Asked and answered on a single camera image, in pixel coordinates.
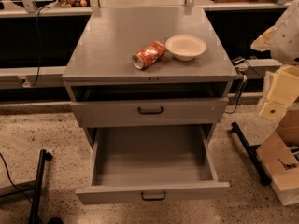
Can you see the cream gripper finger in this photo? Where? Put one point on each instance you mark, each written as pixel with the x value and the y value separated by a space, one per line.
pixel 272 111

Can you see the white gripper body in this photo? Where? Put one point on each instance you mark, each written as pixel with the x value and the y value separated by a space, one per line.
pixel 287 37

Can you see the orange coke can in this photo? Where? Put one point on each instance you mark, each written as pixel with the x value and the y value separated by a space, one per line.
pixel 149 55

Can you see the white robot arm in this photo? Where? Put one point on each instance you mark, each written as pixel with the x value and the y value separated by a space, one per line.
pixel 282 40

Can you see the open grey middle drawer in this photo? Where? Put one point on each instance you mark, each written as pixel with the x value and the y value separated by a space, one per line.
pixel 151 164

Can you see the grey drawer cabinet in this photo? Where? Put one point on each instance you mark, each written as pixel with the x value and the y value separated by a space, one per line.
pixel 101 67

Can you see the closed grey top drawer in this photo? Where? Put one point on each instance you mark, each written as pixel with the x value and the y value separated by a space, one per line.
pixel 148 112

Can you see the black stand leg right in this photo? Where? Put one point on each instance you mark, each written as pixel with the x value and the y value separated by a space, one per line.
pixel 251 151

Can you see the black stand leg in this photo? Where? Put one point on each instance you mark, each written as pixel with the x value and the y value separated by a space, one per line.
pixel 44 156
pixel 251 151

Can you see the cardboard box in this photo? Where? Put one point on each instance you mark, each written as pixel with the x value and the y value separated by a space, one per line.
pixel 279 162

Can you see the white bowl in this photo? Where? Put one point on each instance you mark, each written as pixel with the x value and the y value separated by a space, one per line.
pixel 185 47

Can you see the black stand leg left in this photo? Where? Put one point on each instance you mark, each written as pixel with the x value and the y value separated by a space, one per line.
pixel 44 156

